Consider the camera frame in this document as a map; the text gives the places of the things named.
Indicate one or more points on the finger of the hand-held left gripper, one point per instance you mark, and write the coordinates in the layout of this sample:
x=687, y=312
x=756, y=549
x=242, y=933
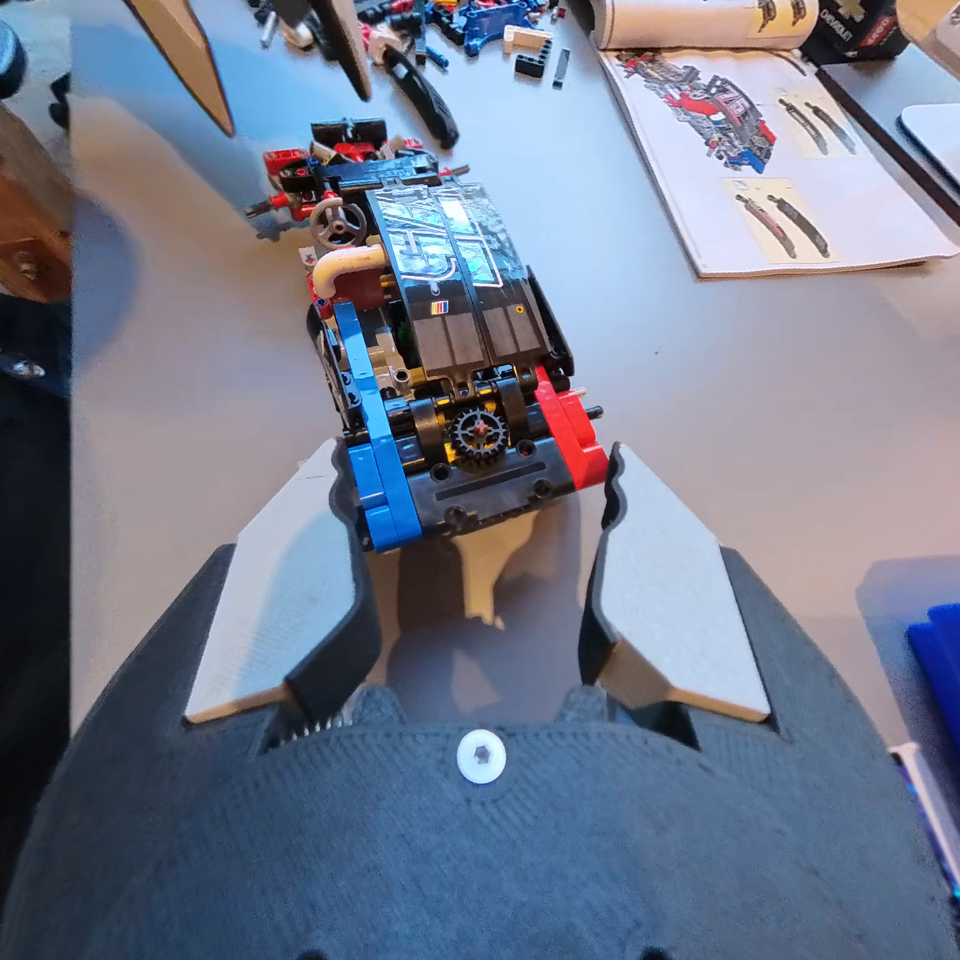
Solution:
x=187, y=52
x=345, y=37

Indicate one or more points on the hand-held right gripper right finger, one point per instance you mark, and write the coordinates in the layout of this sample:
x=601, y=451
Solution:
x=675, y=615

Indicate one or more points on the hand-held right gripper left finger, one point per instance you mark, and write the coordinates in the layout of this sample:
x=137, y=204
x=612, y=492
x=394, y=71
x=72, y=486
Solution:
x=285, y=585

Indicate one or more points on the black curved brick panel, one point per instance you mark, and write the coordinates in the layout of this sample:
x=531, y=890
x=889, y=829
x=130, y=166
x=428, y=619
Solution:
x=555, y=337
x=427, y=105

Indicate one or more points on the toy brick car model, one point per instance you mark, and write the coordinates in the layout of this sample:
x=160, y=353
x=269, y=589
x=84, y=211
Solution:
x=367, y=420

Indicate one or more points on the black starred brick panel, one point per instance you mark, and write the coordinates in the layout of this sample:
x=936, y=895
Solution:
x=502, y=330

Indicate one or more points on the pile of loose toy bricks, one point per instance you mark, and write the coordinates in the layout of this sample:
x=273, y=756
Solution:
x=487, y=22

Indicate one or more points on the wooden table leg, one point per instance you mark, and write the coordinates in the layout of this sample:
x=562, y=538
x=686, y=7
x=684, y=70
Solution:
x=30, y=225

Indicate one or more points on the holographic sticker sheet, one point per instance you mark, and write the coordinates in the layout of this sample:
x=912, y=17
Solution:
x=926, y=795

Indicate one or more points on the open instruction booklet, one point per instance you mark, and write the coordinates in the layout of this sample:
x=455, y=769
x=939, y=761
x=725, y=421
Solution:
x=862, y=225

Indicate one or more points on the toy car set box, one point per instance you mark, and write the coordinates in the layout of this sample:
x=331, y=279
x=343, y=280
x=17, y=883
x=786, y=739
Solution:
x=847, y=30

